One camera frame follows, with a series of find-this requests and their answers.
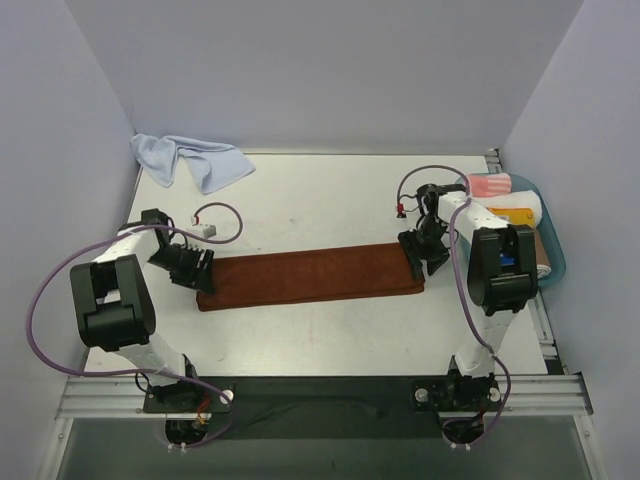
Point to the aluminium frame rail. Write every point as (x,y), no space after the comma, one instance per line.
(524,395)

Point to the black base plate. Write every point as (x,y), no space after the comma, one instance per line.
(328,408)

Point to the tan rolled towel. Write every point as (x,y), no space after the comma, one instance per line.
(543,263)

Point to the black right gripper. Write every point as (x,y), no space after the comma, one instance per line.
(417,248)

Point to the yellow rolled towel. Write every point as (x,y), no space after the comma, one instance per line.
(516,216)

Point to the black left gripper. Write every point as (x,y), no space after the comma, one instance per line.
(195,270)

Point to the brown towel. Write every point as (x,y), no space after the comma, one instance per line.
(345,273)

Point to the pink striped rolled towel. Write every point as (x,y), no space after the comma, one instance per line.
(490,185)

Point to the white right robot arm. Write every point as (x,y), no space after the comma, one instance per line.
(494,263)

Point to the blue plastic tray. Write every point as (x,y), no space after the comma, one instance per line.
(548,235)

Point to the white rolled towel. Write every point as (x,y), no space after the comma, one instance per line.
(519,199)

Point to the light blue towel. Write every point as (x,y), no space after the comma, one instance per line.
(213,166)

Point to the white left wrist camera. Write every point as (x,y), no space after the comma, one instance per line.
(206,231)

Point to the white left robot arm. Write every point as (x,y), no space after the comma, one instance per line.
(114,309)

